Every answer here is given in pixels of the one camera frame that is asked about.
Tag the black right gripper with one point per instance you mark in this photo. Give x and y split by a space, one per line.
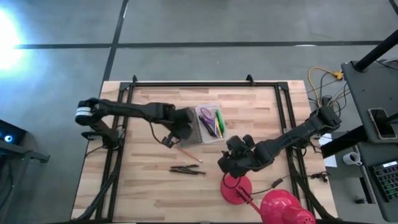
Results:
239 158

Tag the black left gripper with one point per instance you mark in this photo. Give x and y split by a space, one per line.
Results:
183 123

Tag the translucent supply box grey lid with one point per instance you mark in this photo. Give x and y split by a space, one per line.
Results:
211 138

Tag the brown pencil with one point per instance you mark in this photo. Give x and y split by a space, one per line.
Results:
189 155

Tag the green marker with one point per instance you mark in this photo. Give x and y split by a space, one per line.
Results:
220 119

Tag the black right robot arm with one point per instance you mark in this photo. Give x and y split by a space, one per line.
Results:
292 135

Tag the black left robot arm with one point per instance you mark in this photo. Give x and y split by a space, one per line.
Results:
124 109

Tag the red desk lamp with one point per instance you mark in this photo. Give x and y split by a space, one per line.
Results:
242 194

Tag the white paper sheet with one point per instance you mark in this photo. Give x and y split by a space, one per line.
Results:
329 160

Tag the black slanted bar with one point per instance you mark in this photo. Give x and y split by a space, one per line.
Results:
342 141

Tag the black power adapter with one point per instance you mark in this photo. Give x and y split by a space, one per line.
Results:
326 101

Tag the white mug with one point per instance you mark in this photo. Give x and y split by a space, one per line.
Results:
353 158

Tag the small black floor object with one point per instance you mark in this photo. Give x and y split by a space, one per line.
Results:
360 200

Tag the grey side desk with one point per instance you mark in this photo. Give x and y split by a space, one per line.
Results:
360 90

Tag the black smartphone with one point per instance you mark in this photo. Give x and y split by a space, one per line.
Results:
382 123

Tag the keyboard with lit keys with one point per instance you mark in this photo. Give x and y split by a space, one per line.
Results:
388 182

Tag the grey metal stand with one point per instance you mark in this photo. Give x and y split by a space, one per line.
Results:
28 155

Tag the black diagonal pole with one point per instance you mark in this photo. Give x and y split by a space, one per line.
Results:
373 53

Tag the black device with blue light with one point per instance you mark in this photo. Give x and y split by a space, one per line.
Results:
12 132

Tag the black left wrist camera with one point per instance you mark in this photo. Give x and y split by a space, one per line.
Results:
168 141

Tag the black aluminium table frame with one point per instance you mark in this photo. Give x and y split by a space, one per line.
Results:
202 84

